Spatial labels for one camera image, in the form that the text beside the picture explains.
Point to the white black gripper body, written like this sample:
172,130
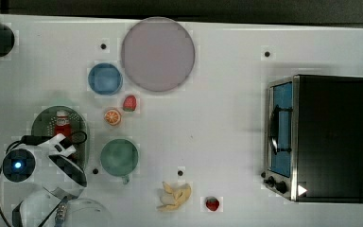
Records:
60,145

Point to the red ketchup bottle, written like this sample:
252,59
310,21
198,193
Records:
62,125

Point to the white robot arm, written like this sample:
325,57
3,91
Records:
57,201

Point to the orange slice toy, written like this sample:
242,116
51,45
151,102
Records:
112,117

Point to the green mug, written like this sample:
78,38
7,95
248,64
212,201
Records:
119,158

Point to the blue bowl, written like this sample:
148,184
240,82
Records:
105,79

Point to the pink strawberry toy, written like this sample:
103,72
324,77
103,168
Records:
130,103

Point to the peeled banana toy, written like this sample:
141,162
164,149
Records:
173,198

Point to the grey round plate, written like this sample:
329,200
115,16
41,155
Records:
158,54

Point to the red strawberry toy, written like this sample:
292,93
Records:
212,203

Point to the black toaster oven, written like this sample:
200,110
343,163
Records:
314,139

